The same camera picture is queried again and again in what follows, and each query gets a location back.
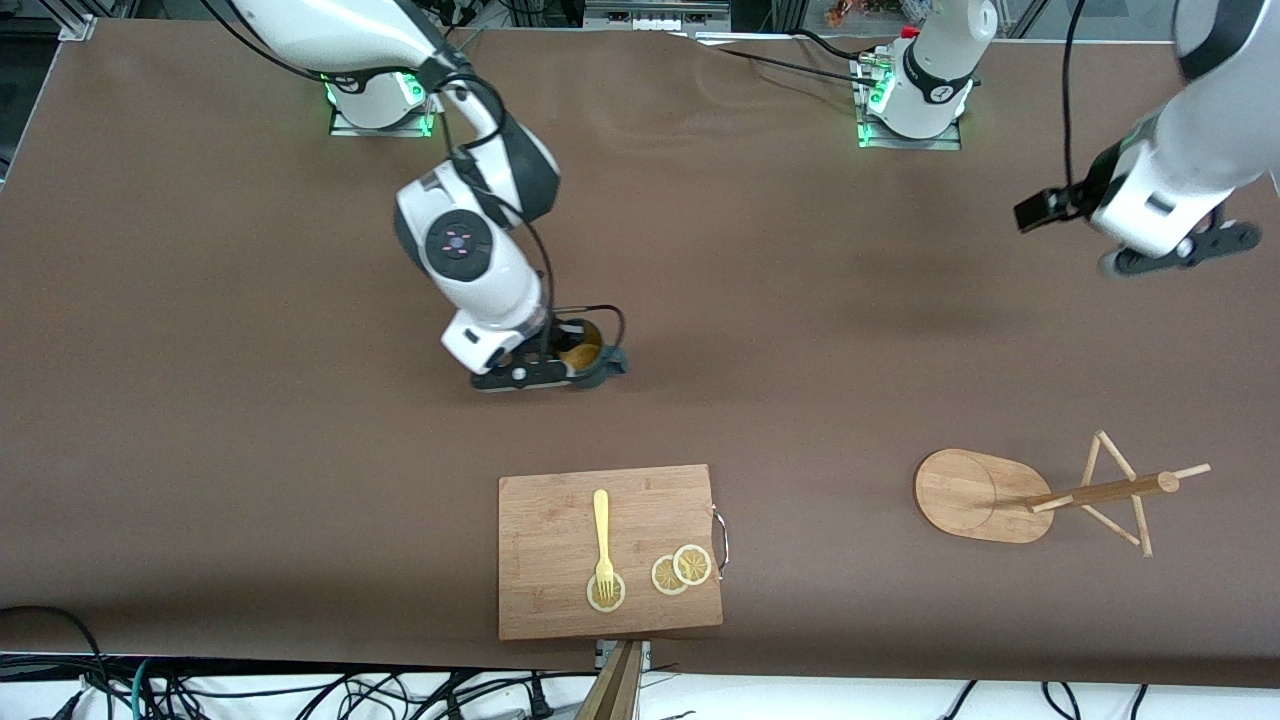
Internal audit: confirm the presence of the grey power strip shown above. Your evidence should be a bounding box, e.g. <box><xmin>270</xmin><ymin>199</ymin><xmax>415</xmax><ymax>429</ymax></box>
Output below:
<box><xmin>583</xmin><ymin>0</ymin><xmax>733</xmax><ymax>33</ymax></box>

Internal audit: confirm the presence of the yellow plastic fork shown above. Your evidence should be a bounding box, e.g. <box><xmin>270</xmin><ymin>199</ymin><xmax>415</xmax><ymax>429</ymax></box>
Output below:
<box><xmin>592</xmin><ymin>488</ymin><xmax>617</xmax><ymax>604</ymax></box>

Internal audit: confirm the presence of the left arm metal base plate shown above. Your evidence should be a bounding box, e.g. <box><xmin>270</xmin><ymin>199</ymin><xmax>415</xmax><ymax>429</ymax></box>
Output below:
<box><xmin>853</xmin><ymin>55</ymin><xmax>964</xmax><ymax>152</ymax></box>

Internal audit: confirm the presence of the metal bracket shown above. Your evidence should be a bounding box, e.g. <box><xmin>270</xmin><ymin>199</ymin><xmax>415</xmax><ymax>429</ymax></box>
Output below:
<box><xmin>594</xmin><ymin>639</ymin><xmax>652</xmax><ymax>673</ymax></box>

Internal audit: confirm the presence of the dark teal cup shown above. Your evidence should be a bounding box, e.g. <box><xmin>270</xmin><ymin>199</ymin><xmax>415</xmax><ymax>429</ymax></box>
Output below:
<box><xmin>556</xmin><ymin>318</ymin><xmax>631</xmax><ymax>391</ymax></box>

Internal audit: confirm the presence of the wooden cup rack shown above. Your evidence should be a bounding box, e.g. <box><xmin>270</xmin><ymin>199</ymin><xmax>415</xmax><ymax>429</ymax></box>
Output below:
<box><xmin>913</xmin><ymin>430</ymin><xmax>1212</xmax><ymax>559</ymax></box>

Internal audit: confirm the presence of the wooden post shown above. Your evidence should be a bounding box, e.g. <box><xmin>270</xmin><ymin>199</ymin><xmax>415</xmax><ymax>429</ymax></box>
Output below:
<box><xmin>575</xmin><ymin>641</ymin><xmax>643</xmax><ymax>720</ymax></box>

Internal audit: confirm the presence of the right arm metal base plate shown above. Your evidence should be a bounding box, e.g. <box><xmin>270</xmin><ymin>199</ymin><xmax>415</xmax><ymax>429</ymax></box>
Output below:
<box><xmin>328</xmin><ymin>70</ymin><xmax>443</xmax><ymax>139</ymax></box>

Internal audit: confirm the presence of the brown table cover sheet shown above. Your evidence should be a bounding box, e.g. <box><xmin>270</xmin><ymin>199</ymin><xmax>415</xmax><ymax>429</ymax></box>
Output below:
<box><xmin>0</xmin><ymin>18</ymin><xmax>1280</xmax><ymax>689</ymax></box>

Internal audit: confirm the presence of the wooden cutting board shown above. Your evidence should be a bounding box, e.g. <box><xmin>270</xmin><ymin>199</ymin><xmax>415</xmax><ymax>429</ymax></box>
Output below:
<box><xmin>497</xmin><ymin>463</ymin><xmax>725</xmax><ymax>642</ymax></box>

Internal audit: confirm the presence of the black table cable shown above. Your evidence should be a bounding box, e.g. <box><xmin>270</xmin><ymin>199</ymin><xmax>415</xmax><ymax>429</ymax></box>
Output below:
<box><xmin>688</xmin><ymin>35</ymin><xmax>866</xmax><ymax>81</ymax></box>
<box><xmin>795</xmin><ymin>28</ymin><xmax>881</xmax><ymax>63</ymax></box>

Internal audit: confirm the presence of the colourful small objects pile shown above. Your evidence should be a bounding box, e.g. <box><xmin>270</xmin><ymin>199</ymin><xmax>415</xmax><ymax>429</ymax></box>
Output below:
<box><xmin>825</xmin><ymin>0</ymin><xmax>906</xmax><ymax>26</ymax></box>

